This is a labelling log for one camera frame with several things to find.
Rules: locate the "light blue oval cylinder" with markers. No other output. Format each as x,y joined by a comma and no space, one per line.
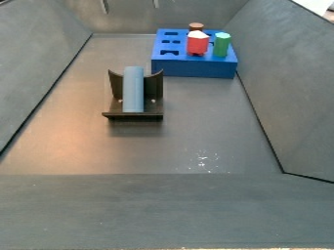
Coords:
132,89

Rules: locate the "dark curved cradle fixture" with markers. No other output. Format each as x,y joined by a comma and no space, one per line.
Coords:
152,99

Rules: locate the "blue foam shape-sorter board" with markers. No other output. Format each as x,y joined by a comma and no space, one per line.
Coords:
170,57

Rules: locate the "red pentagonal prism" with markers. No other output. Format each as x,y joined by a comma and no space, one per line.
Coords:
196,42

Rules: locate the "green hexagonal prism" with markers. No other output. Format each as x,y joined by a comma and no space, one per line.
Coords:
221,44

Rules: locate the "brown round cylinder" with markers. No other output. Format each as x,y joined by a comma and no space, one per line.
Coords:
195,26

